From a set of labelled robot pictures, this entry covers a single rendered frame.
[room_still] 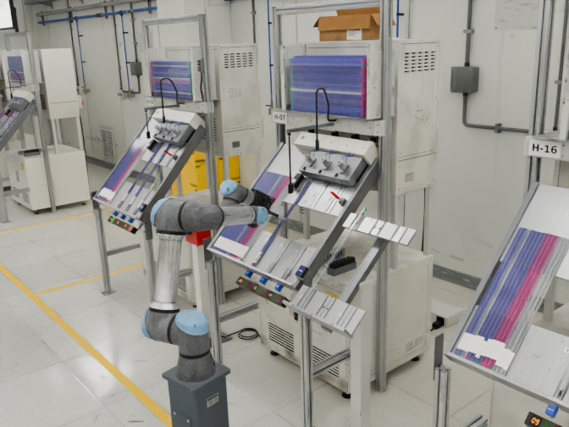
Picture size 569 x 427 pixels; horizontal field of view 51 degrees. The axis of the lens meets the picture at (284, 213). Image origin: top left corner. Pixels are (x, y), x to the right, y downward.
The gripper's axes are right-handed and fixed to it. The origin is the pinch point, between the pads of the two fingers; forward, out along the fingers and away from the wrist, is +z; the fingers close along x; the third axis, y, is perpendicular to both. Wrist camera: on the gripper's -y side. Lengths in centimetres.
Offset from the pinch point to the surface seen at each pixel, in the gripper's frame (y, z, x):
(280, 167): 27.6, 12.1, 26.8
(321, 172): 27.8, 5.9, -9.7
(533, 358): -17, 0, -134
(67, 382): -122, -18, 85
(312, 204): 12.2, 8.1, -10.6
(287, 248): -11.8, 1.9, -12.8
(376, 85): 68, -6, -33
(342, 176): 27.9, 6.0, -23.6
